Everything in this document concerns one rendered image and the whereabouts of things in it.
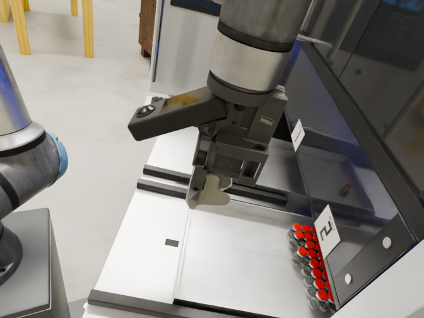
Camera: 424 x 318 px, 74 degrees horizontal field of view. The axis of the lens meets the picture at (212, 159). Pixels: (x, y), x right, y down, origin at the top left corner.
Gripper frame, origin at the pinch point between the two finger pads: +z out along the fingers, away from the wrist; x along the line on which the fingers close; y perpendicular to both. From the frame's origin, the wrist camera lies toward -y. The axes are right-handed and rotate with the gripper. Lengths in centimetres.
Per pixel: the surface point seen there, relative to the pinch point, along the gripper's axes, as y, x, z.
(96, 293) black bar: -11.3, -7.0, 19.6
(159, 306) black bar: -0.5, -7.2, 19.6
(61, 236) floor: -57, 57, 110
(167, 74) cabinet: -18, 87, 19
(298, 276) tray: 27.7, 4.9, 21.3
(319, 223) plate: 27.5, 9.7, 8.7
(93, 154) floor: -68, 125, 110
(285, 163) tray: 30, 45, 21
